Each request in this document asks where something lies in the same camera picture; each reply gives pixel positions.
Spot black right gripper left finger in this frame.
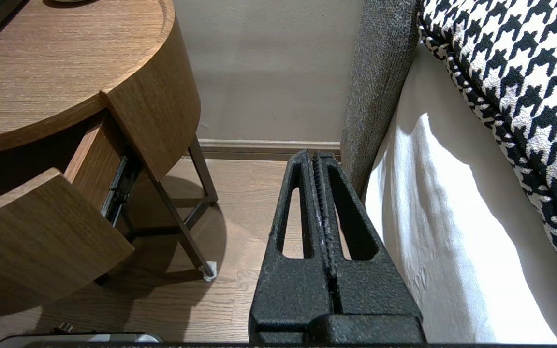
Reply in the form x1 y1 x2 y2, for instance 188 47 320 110
249 149 339 345

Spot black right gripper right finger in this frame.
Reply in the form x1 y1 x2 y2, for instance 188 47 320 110
313 152 426 345

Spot white bed sheet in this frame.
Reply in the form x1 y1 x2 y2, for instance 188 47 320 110
366 43 557 345

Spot dark metal table legs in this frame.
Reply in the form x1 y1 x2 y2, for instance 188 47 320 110
119 135 219 283

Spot grey fabric headboard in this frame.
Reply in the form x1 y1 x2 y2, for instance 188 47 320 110
340 0 422 199

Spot black white houndstooth pillow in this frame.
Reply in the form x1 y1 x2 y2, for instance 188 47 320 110
419 0 557 310

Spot round wooden bedside table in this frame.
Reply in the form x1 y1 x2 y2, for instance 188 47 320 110
0 0 202 182

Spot grey wall baseboard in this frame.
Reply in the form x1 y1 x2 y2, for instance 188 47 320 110
196 139 342 161

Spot black drawer slide rail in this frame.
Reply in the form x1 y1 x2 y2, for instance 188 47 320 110
101 155 142 228

